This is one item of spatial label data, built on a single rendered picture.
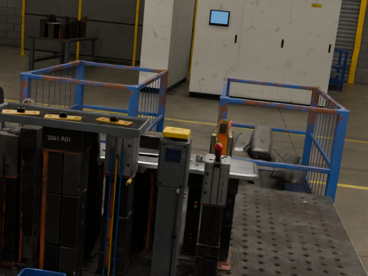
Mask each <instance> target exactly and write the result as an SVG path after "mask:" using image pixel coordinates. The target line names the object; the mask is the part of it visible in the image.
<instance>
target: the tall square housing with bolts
mask: <svg viewBox="0 0 368 276"><path fill-rule="evenodd" d="M139 146H140V137H129V136H120V135H111V134H106V147H105V164H104V173H103V175H105V176H106V182H105V198H104V207H103V215H102V216H101V229H100V245H99V261H98V267H97V269H96V271H95V272H92V273H96V274H95V275H98V276H125V274H128V273H127V271H128V272H129V271H130V270H129V269H130V268H131V267H133V266H132V264H133V263H134V262H132V261H131V258H130V253H131V239H132V231H133V218H134V208H133V197H134V183H135V178H133V179H132V181H131V183H130V185H129V186H126V185H125V184H126V182H127V181H128V179H129V178H130V177H132V176H133V174H134V171H135V170H138V159H139Z"/></svg>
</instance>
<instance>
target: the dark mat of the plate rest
mask: <svg viewBox="0 0 368 276"><path fill-rule="evenodd" d="M18 107H22V106H13V105H6V106H3V107H0V113H2V111H3V110H17V108H18ZM24 108H25V111H39V115H38V116H34V115H21V114H15V115H20V116H29V117H38V118H44V116H45V115H46V114H54V115H59V113H60V112H64V111H55V110H46V109H40V108H31V107H24ZM64 113H67V115H68V116H79V117H82V119H81V121H75V120H65V121H70V122H80V123H89V124H97V125H106V126H112V127H121V128H130V129H139V128H140V127H141V126H142V125H143V124H144V123H145V122H146V121H143V120H134V119H125V118H119V120H123V121H127V122H133V124H131V125H128V126H123V125H118V124H111V123H105V122H98V121H96V120H95V119H98V118H101V117H104V118H110V117H106V116H97V115H92V114H82V113H73V112H64Z"/></svg>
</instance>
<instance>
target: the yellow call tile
mask: <svg viewBox="0 0 368 276"><path fill-rule="evenodd" d="M190 134H191V130H190V129H182V128H173V127H166V128H165V129H164V131H163V134H162V136H165V137H170V138H171V139H173V140H182V139H188V138H189V136H190Z"/></svg>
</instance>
